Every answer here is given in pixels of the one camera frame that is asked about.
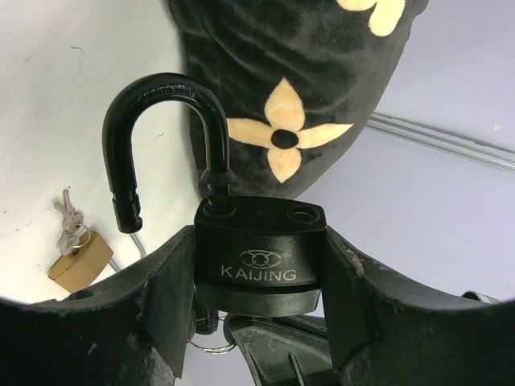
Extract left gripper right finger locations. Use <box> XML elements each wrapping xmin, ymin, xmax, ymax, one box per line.
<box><xmin>321</xmin><ymin>229</ymin><xmax>514</xmax><ymax>385</ymax></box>

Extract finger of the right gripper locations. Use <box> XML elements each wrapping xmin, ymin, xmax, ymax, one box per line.
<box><xmin>223</xmin><ymin>314</ymin><xmax>341</xmax><ymax>386</ymax></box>

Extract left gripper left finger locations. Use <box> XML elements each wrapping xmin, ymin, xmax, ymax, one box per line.
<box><xmin>1</xmin><ymin>226</ymin><xmax>194</xmax><ymax>385</ymax></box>

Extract black padlock shackle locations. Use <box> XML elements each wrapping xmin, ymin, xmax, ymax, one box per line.
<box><xmin>102</xmin><ymin>72</ymin><xmax>327</xmax><ymax>318</ymax></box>

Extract black-headed keys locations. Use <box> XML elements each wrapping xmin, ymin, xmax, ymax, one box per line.
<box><xmin>187</xmin><ymin>298</ymin><xmax>236</xmax><ymax>355</ymax></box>

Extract large brass padlock long shackle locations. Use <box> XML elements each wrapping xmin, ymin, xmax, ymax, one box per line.
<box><xmin>47</xmin><ymin>231</ymin><xmax>123</xmax><ymax>294</ymax></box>

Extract black floral pillow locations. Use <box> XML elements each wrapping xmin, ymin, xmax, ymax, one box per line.
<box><xmin>168</xmin><ymin>1</ymin><xmax>427</xmax><ymax>199</ymax></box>

